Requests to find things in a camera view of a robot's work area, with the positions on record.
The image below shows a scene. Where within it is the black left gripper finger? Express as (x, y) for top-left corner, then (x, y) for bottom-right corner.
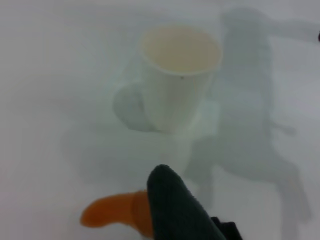
(211, 216), (244, 240)

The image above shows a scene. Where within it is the dark blue rag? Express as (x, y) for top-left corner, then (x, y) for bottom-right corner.
(146, 164), (226, 240)

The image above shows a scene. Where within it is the white paper cup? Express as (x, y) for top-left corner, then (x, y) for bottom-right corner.
(141, 24), (223, 135)

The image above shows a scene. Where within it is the orange liquid stain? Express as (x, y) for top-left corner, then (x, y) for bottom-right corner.
(79, 189), (154, 237)

